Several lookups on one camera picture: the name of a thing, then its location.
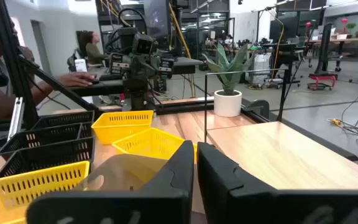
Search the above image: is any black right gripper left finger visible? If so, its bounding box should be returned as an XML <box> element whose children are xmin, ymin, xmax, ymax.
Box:
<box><xmin>25</xmin><ymin>140</ymin><xmax>195</xmax><ymax>224</ymax></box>

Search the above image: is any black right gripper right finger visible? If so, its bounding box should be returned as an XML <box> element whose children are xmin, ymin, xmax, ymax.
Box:
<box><xmin>196</xmin><ymin>142</ymin><xmax>358</xmax><ymax>224</ymax></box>

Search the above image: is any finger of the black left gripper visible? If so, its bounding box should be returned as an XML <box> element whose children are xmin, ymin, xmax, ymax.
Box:
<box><xmin>158</xmin><ymin>57</ymin><xmax>175</xmax><ymax>79</ymax></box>
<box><xmin>109</xmin><ymin>52</ymin><xmax>131</xmax><ymax>75</ymax></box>

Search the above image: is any yellow plastic basket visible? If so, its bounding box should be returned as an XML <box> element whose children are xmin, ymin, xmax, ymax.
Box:
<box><xmin>112</xmin><ymin>127</ymin><xmax>198</xmax><ymax>164</ymax></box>
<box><xmin>0</xmin><ymin>161</ymin><xmax>90</xmax><ymax>224</ymax></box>
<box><xmin>91</xmin><ymin>110</ymin><xmax>154</xmax><ymax>146</ymax></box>

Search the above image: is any black plastic basket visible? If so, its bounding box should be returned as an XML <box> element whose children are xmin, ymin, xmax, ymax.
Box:
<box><xmin>0</xmin><ymin>136</ymin><xmax>95</xmax><ymax>180</ymax></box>
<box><xmin>31</xmin><ymin>110</ymin><xmax>95</xmax><ymax>139</ymax></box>
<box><xmin>0</xmin><ymin>123</ymin><xmax>83</xmax><ymax>156</ymax></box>

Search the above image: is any dark grey desk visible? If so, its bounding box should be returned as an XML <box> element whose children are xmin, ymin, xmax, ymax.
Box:
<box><xmin>70</xmin><ymin>57</ymin><xmax>204</xmax><ymax>98</ymax></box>

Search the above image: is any white phone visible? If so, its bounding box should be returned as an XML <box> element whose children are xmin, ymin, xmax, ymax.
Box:
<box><xmin>74</xmin><ymin>58</ymin><xmax>88</xmax><ymax>73</ymax></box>

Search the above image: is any black computer monitor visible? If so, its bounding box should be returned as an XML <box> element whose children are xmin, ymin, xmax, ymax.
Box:
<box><xmin>143</xmin><ymin>0</ymin><xmax>172</xmax><ymax>40</ymax></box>

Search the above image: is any snake plant in white pot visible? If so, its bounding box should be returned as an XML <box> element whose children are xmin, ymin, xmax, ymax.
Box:
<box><xmin>201</xmin><ymin>43</ymin><xmax>250</xmax><ymax>118</ymax></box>

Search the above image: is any white box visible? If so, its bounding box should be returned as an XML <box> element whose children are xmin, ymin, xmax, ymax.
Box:
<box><xmin>253</xmin><ymin>52</ymin><xmax>272</xmax><ymax>85</ymax></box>

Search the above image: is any black workstation table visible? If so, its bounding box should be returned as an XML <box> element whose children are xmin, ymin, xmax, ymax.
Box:
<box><xmin>261</xmin><ymin>43</ymin><xmax>301</xmax><ymax>88</ymax></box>

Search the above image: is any yellow power plug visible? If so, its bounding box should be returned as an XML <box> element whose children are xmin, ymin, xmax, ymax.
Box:
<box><xmin>328</xmin><ymin>118</ymin><xmax>344</xmax><ymax>129</ymax></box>

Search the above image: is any red wheeled dolly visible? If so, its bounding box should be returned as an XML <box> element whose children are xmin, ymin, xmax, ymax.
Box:
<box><xmin>306</xmin><ymin>73</ymin><xmax>337</xmax><ymax>91</ymax></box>

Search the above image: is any black tall panel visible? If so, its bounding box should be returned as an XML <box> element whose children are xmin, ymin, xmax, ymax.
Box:
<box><xmin>314</xmin><ymin>23</ymin><xmax>338</xmax><ymax>75</ymax></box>

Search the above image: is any long wooden table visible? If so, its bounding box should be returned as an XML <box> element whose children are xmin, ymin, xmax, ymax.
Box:
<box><xmin>306</xmin><ymin>36</ymin><xmax>358</xmax><ymax>45</ymax></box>

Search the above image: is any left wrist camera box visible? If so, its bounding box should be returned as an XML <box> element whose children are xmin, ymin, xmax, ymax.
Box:
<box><xmin>131</xmin><ymin>32</ymin><xmax>158</xmax><ymax>56</ymax></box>

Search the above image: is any yellow hanging cable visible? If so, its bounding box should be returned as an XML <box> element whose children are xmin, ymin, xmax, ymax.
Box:
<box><xmin>272</xmin><ymin>15</ymin><xmax>285</xmax><ymax>69</ymax></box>
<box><xmin>168</xmin><ymin>2</ymin><xmax>198</xmax><ymax>98</ymax></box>

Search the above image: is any black aluminium rig frame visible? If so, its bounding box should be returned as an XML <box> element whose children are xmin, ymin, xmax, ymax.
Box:
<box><xmin>0</xmin><ymin>0</ymin><xmax>272</xmax><ymax>162</ymax></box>

